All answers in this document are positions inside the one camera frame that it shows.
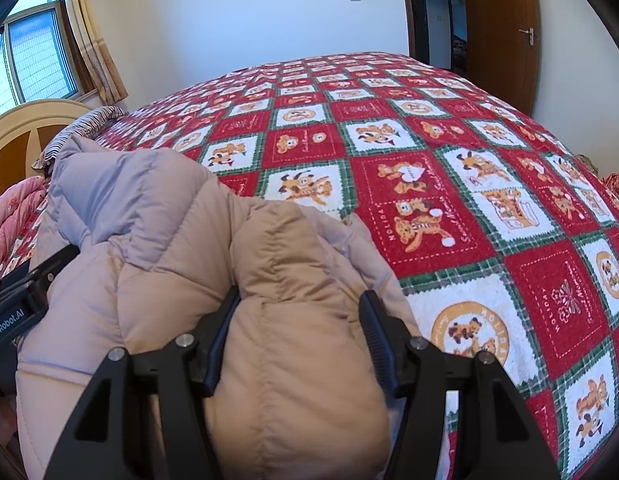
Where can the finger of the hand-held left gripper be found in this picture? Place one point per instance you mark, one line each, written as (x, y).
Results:
(59, 260)

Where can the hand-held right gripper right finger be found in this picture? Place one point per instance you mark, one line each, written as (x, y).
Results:
(375, 342)

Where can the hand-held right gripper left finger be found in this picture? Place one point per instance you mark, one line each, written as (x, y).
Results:
(220, 342)

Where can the beige puffer jacket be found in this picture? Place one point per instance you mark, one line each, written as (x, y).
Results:
(189, 260)

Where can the pink folded quilt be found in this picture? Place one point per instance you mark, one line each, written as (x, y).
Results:
(14, 220)

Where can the striped grey pillow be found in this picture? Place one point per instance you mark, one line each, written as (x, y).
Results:
(84, 127)

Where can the cream wooden headboard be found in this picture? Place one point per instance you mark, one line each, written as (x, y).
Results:
(19, 130)

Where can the window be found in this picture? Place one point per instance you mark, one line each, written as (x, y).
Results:
(34, 55)

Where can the red checkered printed blanket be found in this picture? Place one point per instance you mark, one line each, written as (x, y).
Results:
(414, 135)

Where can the beige curtain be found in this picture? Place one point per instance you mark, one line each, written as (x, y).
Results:
(96, 45)

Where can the red cloth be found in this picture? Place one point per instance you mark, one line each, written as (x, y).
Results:
(614, 185)

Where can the brown wooden door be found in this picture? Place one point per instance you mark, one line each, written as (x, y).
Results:
(499, 35)

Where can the dark door frame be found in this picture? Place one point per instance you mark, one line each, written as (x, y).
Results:
(414, 10)

